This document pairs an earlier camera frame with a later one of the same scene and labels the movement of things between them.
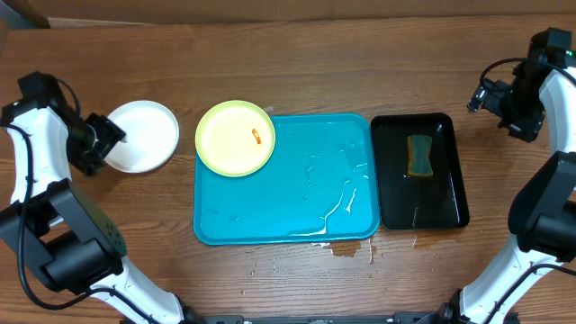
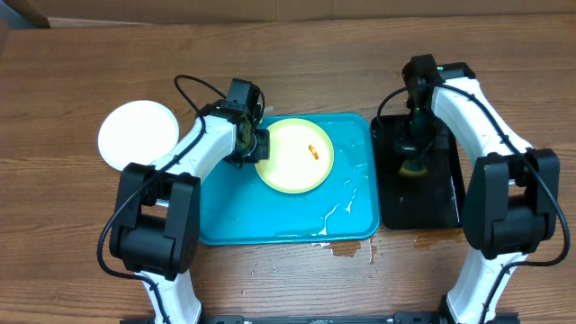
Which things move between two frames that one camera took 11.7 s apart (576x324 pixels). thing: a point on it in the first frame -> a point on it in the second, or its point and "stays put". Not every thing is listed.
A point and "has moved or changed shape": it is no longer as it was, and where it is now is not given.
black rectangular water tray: [418, 202] stays put
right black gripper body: [517, 108] -> [421, 137]
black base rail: [400, 318] stays put
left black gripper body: [94, 141] -> [258, 149]
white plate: [152, 137] stays put
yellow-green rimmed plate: [235, 138] has moved or changed shape
